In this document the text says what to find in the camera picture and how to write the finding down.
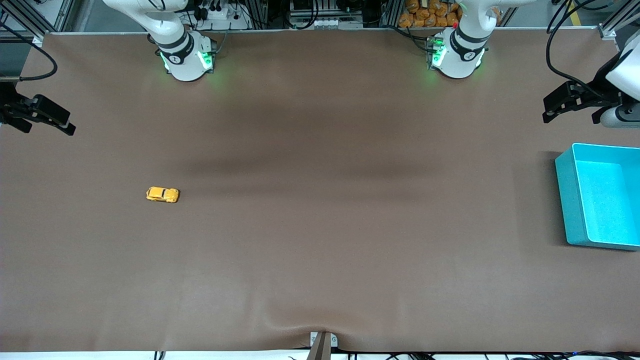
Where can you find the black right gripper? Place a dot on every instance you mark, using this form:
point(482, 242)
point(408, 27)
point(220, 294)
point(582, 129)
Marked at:
point(7, 107)

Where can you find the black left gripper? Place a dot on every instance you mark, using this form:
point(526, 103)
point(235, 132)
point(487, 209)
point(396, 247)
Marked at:
point(598, 91)

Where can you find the yellow beetle toy car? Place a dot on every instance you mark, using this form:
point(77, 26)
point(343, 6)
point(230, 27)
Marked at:
point(162, 195)

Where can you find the teal plastic bin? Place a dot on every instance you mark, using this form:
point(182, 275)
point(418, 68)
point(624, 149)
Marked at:
point(600, 200)

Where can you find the orange items pile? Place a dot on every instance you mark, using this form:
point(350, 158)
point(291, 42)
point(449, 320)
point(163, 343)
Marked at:
point(425, 14)

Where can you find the white power strip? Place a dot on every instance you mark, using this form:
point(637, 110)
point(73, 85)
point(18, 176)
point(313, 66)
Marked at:
point(220, 15)

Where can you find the grey control equipment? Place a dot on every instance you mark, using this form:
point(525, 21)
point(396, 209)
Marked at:
point(325, 15)

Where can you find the brown table mat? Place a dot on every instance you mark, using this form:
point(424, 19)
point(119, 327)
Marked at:
point(320, 225)

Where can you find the metal table clamp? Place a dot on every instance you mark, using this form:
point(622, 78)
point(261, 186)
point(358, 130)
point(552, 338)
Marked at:
point(322, 345)

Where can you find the aluminium frame profile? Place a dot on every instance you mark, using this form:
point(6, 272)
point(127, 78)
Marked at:
point(60, 15)
point(607, 31)

